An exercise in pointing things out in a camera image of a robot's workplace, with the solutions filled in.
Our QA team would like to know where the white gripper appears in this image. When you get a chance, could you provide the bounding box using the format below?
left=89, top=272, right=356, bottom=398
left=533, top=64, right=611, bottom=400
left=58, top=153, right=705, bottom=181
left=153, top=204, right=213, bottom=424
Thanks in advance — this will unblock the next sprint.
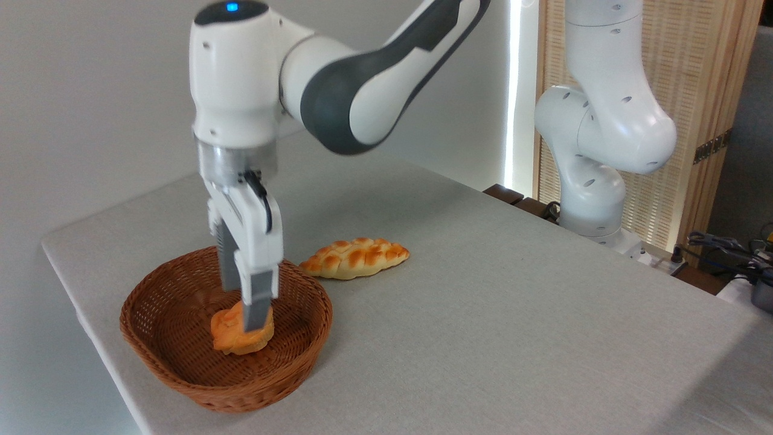
left=204, top=174, right=285, bottom=333

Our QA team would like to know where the round orange bread roll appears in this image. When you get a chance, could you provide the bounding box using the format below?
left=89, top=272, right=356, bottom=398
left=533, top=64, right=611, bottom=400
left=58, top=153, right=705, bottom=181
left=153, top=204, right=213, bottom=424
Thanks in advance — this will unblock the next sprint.
left=210, top=301, right=275, bottom=356

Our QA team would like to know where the long braided bread loaf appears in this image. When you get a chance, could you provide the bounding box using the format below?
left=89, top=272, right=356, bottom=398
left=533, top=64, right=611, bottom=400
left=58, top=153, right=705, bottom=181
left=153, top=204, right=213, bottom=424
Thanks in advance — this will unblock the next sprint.
left=299, top=237, right=411, bottom=280

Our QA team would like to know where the brown woven wicker basket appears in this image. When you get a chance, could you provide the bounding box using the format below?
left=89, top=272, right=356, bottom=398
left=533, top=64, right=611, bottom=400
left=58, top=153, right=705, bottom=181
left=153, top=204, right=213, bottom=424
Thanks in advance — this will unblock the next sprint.
left=119, top=243, right=334, bottom=414

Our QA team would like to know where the grey tablecloth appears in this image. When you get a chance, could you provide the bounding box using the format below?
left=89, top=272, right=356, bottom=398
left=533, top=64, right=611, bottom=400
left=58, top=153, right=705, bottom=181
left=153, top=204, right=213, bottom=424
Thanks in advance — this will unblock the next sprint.
left=41, top=130, right=773, bottom=435

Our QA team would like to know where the dark brown wooden block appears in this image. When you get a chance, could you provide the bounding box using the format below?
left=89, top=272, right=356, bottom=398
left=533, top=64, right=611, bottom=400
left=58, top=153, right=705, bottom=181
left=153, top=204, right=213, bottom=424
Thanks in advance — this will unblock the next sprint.
left=483, top=184, right=562, bottom=224

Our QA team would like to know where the wooden bamboo folding screen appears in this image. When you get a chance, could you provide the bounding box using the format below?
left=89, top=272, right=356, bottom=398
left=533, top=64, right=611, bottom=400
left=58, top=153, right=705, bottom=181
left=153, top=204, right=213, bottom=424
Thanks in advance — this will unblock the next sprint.
left=533, top=0, right=765, bottom=266

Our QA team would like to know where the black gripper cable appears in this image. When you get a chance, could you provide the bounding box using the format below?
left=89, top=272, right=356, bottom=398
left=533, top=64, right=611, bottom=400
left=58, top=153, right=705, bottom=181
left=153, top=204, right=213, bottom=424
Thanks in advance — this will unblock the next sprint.
left=242, top=170, right=274, bottom=234

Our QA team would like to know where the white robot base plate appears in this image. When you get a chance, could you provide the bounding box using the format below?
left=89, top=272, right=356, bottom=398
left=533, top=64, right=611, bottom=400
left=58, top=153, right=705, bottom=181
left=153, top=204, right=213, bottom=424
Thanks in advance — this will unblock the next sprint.
left=604, top=233, right=689, bottom=276

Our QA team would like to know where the black cable bundle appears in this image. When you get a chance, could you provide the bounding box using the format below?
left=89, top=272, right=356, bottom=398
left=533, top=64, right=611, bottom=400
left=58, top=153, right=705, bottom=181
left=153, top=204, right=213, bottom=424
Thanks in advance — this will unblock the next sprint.
left=685, top=225, right=773, bottom=279

